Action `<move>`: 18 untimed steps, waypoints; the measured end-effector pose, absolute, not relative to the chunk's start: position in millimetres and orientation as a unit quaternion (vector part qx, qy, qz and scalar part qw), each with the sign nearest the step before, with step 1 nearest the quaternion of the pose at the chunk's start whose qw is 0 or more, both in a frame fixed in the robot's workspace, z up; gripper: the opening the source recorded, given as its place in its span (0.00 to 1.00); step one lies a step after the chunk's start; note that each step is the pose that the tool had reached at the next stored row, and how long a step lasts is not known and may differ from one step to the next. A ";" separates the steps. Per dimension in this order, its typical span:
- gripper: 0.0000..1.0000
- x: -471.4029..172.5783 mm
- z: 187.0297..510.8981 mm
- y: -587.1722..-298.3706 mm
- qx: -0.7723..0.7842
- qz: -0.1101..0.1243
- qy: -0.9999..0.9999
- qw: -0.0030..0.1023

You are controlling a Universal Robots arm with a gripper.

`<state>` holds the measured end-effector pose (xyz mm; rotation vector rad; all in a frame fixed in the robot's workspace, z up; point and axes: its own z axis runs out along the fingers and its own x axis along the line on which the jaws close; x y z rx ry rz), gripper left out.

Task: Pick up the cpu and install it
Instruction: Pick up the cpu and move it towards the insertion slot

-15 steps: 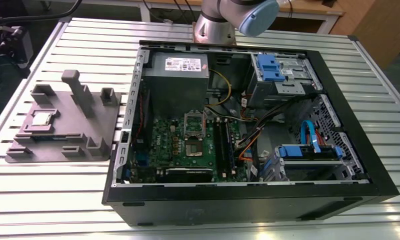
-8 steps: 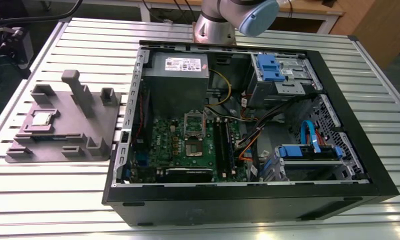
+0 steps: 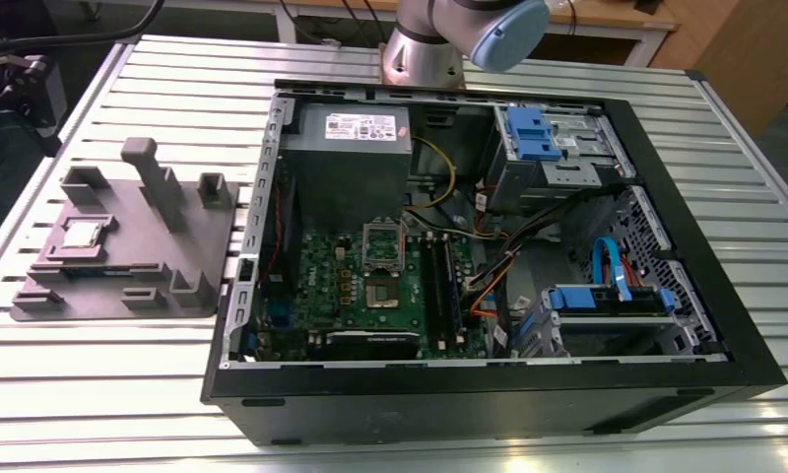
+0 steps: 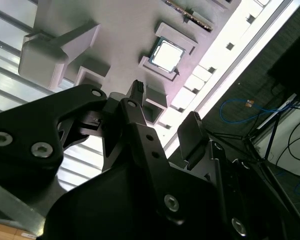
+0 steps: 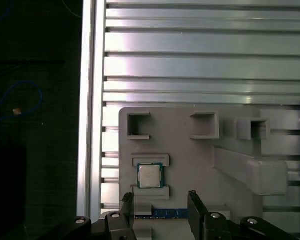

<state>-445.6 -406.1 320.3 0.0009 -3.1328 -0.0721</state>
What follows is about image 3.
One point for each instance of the silver square CPU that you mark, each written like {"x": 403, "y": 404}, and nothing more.
{"x": 82, "y": 234}

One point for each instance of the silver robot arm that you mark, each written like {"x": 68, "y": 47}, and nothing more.
{"x": 427, "y": 59}

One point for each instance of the CPU socket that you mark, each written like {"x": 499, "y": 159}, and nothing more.
{"x": 386, "y": 293}

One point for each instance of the grey parts rack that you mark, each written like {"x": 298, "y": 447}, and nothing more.
{"x": 138, "y": 246}

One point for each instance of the blue RAM stick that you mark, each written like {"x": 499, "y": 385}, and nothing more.
{"x": 99, "y": 272}

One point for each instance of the grey power supply unit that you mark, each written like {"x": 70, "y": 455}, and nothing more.
{"x": 355, "y": 187}

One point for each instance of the blue board connector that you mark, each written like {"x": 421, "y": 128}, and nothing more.
{"x": 281, "y": 315}

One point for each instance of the green motherboard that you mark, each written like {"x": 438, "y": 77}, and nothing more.
{"x": 394, "y": 325}

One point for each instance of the black graphics card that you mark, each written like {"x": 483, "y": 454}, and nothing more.
{"x": 369, "y": 347}

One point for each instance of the black RAM slot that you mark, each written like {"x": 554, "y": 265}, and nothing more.
{"x": 453, "y": 290}
{"x": 434, "y": 290}

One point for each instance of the blue disk carrier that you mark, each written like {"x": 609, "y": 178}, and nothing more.
{"x": 575, "y": 298}
{"x": 533, "y": 128}

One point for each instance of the silver drive cage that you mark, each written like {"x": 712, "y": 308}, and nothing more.
{"x": 565, "y": 177}
{"x": 618, "y": 320}

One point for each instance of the black PC case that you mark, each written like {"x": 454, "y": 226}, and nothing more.
{"x": 434, "y": 409}

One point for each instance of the wooden cabinet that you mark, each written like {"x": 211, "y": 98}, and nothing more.
{"x": 749, "y": 49}

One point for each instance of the brown base plate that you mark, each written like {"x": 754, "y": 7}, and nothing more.
{"x": 383, "y": 79}

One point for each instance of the wooden desk white frame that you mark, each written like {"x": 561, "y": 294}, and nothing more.
{"x": 632, "y": 15}

